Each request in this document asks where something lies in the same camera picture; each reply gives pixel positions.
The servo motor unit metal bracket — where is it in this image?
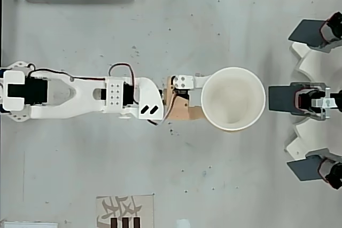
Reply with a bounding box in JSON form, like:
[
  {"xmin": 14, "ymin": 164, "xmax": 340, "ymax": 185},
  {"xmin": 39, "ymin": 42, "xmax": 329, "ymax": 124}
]
[{"xmin": 290, "ymin": 81, "xmax": 342, "ymax": 121}]

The red black looped cable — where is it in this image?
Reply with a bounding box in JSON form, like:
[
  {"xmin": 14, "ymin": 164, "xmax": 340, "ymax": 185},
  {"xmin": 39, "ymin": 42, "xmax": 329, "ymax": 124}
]
[{"xmin": 107, "ymin": 63, "xmax": 141, "ymax": 105}]

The dark grey paddle plate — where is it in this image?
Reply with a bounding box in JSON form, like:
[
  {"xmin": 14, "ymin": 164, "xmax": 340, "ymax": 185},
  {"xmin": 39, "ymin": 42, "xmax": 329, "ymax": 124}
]
[
  {"xmin": 268, "ymin": 85, "xmax": 297, "ymax": 112},
  {"xmin": 286, "ymin": 156, "xmax": 323, "ymax": 183},
  {"xmin": 287, "ymin": 19, "xmax": 328, "ymax": 49}
]

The long red black cable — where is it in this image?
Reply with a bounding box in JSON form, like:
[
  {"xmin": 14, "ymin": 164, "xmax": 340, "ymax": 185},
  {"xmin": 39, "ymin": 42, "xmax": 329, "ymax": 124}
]
[{"xmin": 26, "ymin": 64, "xmax": 106, "ymax": 82}]

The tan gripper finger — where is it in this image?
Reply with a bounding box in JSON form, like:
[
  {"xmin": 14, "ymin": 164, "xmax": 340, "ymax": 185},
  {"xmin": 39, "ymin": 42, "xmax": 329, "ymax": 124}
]
[{"xmin": 188, "ymin": 105, "xmax": 207, "ymax": 121}]

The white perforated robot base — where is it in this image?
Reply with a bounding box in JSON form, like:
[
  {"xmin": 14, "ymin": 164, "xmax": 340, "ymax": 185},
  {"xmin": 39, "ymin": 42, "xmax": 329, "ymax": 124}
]
[{"xmin": 0, "ymin": 61, "xmax": 34, "ymax": 123}]

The wrist servo cable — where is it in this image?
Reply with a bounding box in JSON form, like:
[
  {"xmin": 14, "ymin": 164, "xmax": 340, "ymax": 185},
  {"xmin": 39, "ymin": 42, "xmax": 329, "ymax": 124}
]
[{"xmin": 146, "ymin": 89, "xmax": 179, "ymax": 128}]

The printed paper mat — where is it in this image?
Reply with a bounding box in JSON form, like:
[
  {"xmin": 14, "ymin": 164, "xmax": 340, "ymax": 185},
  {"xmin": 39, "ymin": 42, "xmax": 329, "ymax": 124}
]
[{"xmin": 96, "ymin": 194, "xmax": 156, "ymax": 228}]

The white gear-shaped base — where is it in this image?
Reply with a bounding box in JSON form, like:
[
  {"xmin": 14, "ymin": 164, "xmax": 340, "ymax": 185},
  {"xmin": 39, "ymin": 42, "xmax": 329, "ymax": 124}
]
[{"xmin": 283, "ymin": 41, "xmax": 342, "ymax": 162}]

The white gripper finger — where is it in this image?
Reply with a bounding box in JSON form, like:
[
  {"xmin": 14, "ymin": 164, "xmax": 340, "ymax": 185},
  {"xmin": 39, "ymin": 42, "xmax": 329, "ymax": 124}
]
[{"xmin": 172, "ymin": 74, "xmax": 212, "ymax": 90}]

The tan gripper body with servo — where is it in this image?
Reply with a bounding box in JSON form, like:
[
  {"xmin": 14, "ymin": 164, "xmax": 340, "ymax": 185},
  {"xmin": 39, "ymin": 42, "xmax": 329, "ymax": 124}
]
[{"xmin": 163, "ymin": 75, "xmax": 191, "ymax": 121}]

